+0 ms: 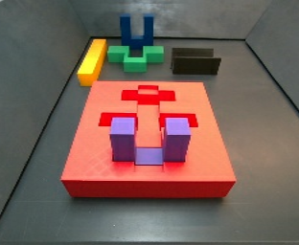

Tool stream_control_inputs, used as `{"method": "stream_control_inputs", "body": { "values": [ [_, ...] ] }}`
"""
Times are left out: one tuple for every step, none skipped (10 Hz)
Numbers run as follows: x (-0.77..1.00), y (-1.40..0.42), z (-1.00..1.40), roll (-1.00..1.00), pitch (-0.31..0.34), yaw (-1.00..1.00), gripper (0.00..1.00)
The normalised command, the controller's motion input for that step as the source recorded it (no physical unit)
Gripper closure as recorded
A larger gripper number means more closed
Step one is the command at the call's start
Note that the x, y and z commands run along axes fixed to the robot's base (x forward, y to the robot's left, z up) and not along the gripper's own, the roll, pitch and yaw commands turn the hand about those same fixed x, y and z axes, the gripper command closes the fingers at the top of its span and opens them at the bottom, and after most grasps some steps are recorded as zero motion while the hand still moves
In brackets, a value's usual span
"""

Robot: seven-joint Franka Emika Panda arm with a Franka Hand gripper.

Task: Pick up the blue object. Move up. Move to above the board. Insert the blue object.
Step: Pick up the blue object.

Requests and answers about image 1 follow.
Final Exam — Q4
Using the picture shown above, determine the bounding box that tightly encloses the dark blue U-shaped block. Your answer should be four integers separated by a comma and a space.
120, 13, 155, 50

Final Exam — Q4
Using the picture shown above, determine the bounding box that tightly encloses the red slotted board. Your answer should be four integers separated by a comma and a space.
61, 81, 236, 198

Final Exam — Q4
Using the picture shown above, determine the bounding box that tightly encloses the purple U-shaped block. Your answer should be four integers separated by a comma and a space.
109, 118, 192, 166

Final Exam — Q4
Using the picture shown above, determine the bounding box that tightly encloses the yellow long bar block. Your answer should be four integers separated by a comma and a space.
76, 39, 107, 86

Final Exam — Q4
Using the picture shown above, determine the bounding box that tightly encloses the black block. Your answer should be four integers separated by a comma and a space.
171, 48, 222, 76

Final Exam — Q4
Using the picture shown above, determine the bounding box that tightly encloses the green stepped block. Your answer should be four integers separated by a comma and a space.
107, 46, 164, 73

